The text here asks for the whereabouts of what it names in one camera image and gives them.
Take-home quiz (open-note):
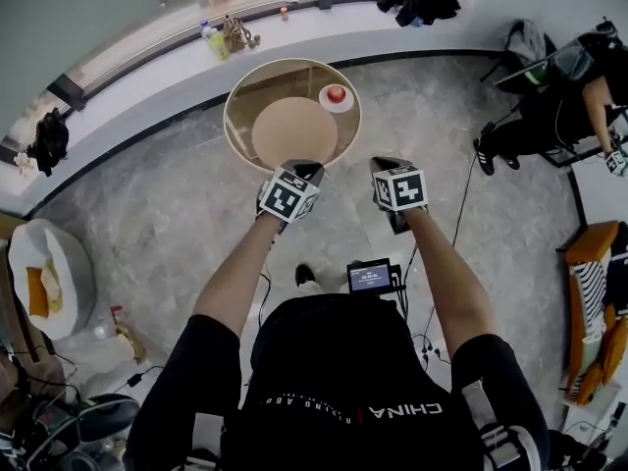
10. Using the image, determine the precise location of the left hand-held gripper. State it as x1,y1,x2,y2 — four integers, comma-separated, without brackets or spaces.
254,158,327,236

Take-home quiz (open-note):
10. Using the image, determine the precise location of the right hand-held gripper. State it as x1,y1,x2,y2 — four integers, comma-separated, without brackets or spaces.
368,156,431,236

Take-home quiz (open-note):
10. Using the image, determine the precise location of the person's right forearm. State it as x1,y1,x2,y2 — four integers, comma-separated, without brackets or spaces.
404,206,497,357

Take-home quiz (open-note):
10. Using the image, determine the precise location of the person's left forearm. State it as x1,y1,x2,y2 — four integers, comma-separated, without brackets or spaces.
191,211,282,339

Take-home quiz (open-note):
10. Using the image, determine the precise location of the black screen device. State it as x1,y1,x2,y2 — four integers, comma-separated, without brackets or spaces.
346,258,406,294

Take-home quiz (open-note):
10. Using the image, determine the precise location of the round glass table wooden rim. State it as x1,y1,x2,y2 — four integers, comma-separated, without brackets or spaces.
223,57,363,175

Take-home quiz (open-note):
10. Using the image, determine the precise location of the yellow-green drink bottle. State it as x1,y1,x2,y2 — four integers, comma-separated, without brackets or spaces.
208,27,231,62

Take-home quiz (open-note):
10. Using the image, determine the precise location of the brown handbag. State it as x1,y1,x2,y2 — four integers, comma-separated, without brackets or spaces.
222,15,254,53

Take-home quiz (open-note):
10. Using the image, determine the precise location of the person's black shirt torso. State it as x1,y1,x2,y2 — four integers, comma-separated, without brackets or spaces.
125,291,550,471

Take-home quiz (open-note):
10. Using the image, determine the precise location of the chair with grey jacket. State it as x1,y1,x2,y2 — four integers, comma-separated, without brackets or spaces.
480,18,558,82

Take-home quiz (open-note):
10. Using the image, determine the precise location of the orange sofa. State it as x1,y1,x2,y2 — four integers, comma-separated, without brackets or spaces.
556,220,628,406

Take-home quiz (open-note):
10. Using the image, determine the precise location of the golden wrapped packet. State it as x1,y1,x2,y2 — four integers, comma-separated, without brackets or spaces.
113,321,147,365

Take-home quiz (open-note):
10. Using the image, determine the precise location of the black-white striped cushion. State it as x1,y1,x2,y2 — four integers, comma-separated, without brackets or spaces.
573,261,609,342

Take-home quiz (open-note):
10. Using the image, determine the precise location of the white armchair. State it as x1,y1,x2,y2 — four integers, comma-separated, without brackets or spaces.
8,218,97,340

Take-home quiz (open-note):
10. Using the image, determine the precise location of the black bag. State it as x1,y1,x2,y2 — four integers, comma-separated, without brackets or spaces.
26,107,70,179

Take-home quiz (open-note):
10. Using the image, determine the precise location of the black office chair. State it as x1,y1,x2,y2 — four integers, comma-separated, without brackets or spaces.
28,392,141,471

